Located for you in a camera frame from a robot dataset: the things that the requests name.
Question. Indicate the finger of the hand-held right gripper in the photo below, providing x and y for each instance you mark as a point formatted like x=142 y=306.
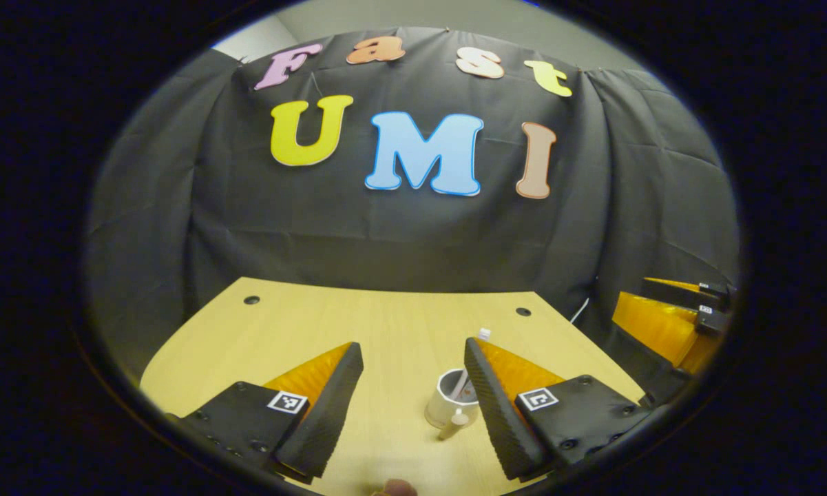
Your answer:
x=654 y=324
x=682 y=295

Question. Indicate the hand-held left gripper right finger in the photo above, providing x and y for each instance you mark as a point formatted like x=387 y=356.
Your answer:
x=496 y=420

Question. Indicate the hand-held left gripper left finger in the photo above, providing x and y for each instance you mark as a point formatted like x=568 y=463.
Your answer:
x=330 y=406

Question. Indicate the white toothbrush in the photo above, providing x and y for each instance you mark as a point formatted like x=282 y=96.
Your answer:
x=484 y=333

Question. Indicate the wooden desktop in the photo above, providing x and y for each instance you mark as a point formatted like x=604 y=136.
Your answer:
x=399 y=331

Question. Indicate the black backdrop cloth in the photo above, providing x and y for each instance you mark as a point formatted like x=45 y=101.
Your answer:
x=399 y=234

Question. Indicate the white cup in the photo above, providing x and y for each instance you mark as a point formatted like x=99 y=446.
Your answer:
x=441 y=406

